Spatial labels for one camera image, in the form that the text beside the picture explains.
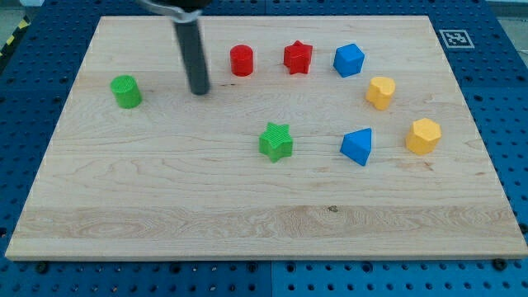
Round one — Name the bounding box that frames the green star block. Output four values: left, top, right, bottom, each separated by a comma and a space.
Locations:
259, 122, 294, 163

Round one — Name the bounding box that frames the red star block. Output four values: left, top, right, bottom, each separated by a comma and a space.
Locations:
283, 40, 313, 74

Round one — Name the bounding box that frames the light wooden board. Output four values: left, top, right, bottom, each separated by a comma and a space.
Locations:
6, 16, 527, 262

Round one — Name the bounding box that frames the blue triangle block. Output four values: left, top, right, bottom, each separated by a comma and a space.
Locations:
340, 128, 372, 167

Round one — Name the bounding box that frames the red cylinder block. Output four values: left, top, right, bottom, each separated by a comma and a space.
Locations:
229, 45, 253, 77

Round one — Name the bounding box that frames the blue cube block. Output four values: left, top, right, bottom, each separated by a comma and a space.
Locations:
333, 43, 365, 78

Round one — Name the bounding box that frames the yellow heart block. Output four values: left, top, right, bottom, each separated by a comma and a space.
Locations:
365, 77, 396, 111

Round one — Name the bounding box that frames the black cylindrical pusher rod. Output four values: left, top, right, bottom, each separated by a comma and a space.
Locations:
173, 20, 210, 95

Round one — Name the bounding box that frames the green cylinder block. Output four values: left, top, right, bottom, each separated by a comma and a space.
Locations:
110, 75, 142, 109

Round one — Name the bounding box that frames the silver clamp on rod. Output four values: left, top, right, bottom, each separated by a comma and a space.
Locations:
135, 0, 202, 23

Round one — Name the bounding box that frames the yellow hexagon block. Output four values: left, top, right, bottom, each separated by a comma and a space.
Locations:
405, 118, 442, 155

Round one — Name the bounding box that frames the white fiducial marker tag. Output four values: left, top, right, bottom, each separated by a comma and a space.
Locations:
439, 29, 474, 50

